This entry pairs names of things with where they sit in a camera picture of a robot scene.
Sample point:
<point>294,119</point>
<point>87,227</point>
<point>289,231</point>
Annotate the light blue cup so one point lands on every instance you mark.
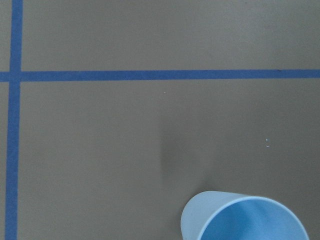
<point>217,215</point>

